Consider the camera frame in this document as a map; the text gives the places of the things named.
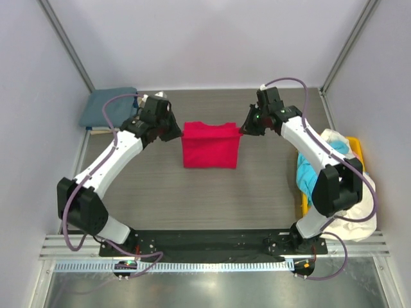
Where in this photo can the yellow plastic bin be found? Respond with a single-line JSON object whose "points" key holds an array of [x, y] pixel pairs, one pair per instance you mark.
{"points": [[356, 148]]}

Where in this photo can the slotted white cable duct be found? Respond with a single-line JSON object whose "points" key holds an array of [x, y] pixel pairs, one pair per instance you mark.
{"points": [[128, 266]]}

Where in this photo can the aluminium frame post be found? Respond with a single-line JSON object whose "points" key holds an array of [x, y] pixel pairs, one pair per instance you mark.
{"points": [[360, 24], [66, 42]]}

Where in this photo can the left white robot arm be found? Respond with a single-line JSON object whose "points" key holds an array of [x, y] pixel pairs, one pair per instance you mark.
{"points": [[80, 200]]}

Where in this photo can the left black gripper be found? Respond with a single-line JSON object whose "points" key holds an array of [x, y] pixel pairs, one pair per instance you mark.
{"points": [[169, 125]]}

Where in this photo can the right aluminium frame post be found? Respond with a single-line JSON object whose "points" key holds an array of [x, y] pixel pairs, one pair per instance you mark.
{"points": [[360, 24]]}

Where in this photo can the red t shirt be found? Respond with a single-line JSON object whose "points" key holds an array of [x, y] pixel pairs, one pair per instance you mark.
{"points": [[210, 146]]}

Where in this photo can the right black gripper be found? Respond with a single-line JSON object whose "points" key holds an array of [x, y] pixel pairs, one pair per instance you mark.
{"points": [[254, 119]]}

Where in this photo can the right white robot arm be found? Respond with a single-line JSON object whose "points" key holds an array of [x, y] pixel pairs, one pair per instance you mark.
{"points": [[338, 186]]}

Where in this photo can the light blue t shirt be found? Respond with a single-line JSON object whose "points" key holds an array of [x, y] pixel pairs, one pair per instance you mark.
{"points": [[306, 176]]}

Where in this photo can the folded beige t shirt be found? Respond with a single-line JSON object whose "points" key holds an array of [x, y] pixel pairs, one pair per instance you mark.
{"points": [[117, 112]]}

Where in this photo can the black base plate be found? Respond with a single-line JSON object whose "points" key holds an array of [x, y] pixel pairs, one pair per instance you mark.
{"points": [[208, 243]]}

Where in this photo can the aluminium rail frame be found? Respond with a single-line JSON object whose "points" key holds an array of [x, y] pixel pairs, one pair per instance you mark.
{"points": [[54, 247]]}

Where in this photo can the left aluminium frame post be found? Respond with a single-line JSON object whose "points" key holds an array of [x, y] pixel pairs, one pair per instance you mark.
{"points": [[66, 42]]}

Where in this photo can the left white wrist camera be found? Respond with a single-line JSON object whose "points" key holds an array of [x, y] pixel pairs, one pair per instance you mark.
{"points": [[160, 94]]}

